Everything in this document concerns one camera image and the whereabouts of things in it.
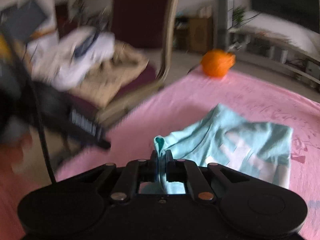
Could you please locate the beige garment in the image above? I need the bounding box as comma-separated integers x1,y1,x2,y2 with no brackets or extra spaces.
69,42,150,108

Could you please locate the maroon chair with gold frame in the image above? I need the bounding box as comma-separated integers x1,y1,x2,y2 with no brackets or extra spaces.
56,0,184,130

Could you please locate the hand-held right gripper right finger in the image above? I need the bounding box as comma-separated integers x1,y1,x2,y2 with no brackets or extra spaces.
165,150,250,204

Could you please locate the pink printed blanket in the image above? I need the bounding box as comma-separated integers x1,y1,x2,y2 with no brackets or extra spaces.
54,65,320,240

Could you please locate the wooden cabinet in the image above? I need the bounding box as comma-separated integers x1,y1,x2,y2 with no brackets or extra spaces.
175,16,215,54

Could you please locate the black television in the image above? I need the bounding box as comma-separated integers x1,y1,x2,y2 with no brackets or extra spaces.
251,0,320,34

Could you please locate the white garment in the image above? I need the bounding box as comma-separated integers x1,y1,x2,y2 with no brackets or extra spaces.
26,26,116,90

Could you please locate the grey flat panel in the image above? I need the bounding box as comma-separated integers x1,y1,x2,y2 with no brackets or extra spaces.
0,0,49,42

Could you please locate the bumpy orange citrus fruit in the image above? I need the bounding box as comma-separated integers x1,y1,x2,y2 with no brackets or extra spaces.
201,49,236,78

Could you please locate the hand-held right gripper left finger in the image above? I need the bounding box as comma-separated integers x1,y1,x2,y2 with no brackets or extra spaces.
82,151,160,204

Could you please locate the teal t-shirt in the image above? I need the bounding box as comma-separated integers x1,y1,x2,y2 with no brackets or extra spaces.
154,104,293,194

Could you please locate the potted green plant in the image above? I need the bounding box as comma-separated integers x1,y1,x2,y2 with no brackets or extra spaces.
232,6,250,27

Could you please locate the metal television stand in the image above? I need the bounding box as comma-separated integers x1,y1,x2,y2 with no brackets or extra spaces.
229,25,320,90

